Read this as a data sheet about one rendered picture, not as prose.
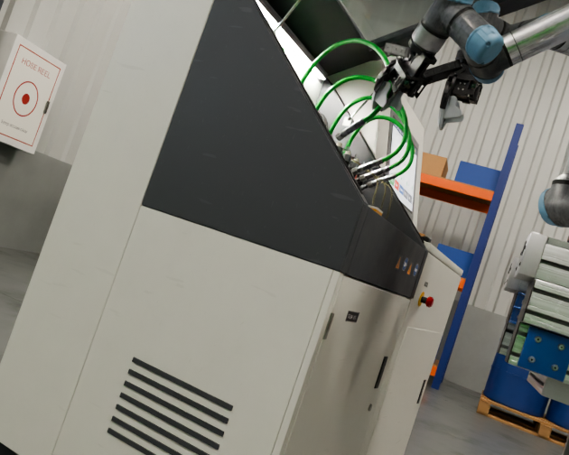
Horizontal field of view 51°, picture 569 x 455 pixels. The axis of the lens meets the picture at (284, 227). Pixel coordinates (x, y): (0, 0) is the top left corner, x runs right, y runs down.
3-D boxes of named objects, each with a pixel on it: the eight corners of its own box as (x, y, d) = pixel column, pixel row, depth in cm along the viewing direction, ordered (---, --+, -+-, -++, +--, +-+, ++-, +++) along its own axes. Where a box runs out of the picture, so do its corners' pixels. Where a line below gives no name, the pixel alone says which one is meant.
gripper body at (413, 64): (392, 95, 146) (419, 53, 138) (379, 73, 151) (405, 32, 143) (416, 101, 150) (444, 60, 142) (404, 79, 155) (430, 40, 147)
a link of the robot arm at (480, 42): (511, 55, 135) (480, 25, 140) (504, 31, 126) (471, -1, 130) (482, 78, 137) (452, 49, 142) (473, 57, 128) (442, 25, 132)
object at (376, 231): (346, 274, 133) (369, 206, 134) (329, 268, 135) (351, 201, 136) (410, 298, 188) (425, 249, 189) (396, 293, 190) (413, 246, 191)
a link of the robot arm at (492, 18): (509, 8, 161) (487, -6, 158) (497, 46, 161) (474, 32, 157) (489, 15, 168) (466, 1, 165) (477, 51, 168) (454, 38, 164)
